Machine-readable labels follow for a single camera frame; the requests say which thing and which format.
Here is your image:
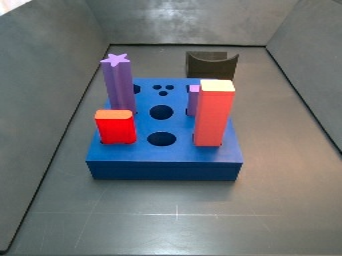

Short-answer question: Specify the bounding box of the blue shape sorting board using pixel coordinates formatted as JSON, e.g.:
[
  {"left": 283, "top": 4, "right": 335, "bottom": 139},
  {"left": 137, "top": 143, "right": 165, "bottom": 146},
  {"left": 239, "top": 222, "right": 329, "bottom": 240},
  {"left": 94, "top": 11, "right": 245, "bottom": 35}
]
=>
[{"left": 85, "top": 78, "right": 243, "bottom": 181}]

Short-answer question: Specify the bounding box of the small purple square peg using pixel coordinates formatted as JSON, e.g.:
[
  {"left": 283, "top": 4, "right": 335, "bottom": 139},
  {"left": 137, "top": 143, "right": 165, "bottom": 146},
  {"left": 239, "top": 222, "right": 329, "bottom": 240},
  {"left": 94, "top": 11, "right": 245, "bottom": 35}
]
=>
[{"left": 186, "top": 85, "right": 200, "bottom": 116}]

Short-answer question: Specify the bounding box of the red rounded block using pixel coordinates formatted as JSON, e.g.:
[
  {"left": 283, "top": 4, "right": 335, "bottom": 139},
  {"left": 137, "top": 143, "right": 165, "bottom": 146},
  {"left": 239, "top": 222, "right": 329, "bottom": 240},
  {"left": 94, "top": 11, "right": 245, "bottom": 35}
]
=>
[{"left": 94, "top": 109, "right": 136, "bottom": 144}]

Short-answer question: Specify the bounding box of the tall salmon rectangular block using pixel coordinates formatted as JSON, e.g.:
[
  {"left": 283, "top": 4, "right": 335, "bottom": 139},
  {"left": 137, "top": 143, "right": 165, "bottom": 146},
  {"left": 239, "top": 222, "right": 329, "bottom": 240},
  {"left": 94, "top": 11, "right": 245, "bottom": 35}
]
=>
[{"left": 193, "top": 79, "right": 235, "bottom": 147}]

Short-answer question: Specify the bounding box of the black curved holder stand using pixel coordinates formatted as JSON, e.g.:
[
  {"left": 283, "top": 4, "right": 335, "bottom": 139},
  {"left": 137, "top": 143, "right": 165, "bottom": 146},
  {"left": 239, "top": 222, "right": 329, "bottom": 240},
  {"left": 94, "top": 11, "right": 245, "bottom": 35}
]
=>
[{"left": 185, "top": 51, "right": 239, "bottom": 80}]

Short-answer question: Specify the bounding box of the purple star peg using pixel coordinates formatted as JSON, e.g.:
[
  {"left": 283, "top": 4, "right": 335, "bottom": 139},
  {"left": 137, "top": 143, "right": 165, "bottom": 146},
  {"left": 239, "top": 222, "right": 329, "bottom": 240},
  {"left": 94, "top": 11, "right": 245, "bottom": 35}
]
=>
[{"left": 100, "top": 54, "right": 136, "bottom": 113}]

